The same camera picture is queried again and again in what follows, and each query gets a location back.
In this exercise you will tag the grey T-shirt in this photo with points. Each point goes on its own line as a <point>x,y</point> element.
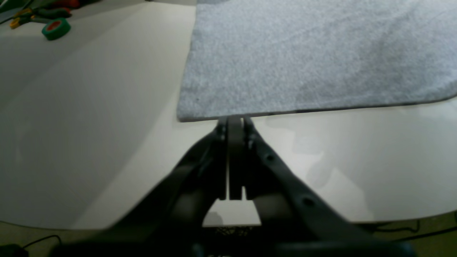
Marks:
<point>280,56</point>

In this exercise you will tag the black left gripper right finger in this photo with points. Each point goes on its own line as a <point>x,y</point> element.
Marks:
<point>294,220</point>

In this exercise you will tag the green tape roll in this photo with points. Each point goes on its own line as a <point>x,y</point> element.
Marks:
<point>55,29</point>

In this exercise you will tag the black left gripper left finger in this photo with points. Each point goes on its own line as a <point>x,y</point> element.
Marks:
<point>168,221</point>

